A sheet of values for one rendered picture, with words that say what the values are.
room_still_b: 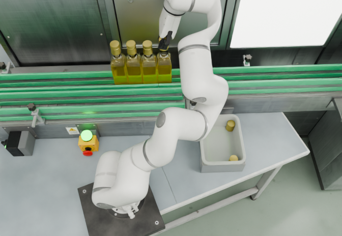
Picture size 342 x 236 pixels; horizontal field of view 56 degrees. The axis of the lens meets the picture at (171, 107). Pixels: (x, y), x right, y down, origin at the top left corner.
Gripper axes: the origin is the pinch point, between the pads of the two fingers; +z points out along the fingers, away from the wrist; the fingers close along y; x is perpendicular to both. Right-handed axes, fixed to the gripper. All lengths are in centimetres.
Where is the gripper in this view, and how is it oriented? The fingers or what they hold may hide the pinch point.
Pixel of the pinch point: (163, 40)
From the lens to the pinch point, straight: 115.6
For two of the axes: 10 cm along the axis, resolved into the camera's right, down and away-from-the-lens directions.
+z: -2.6, 5.3, 8.1
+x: 9.7, 1.2, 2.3
